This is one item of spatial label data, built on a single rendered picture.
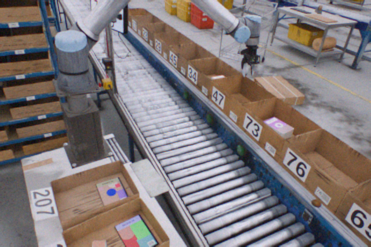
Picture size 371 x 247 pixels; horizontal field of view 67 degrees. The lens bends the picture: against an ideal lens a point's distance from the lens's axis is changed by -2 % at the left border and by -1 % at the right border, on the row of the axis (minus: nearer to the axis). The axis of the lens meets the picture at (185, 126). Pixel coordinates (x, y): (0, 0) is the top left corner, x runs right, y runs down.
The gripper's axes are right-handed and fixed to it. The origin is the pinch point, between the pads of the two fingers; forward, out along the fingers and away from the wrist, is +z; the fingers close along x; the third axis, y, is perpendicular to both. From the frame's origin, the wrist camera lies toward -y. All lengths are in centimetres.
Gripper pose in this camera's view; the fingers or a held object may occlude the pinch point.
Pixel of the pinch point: (247, 73)
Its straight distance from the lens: 192.8
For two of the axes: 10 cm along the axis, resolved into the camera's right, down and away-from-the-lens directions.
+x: 9.4, -2.0, 2.6
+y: 3.3, 4.7, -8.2
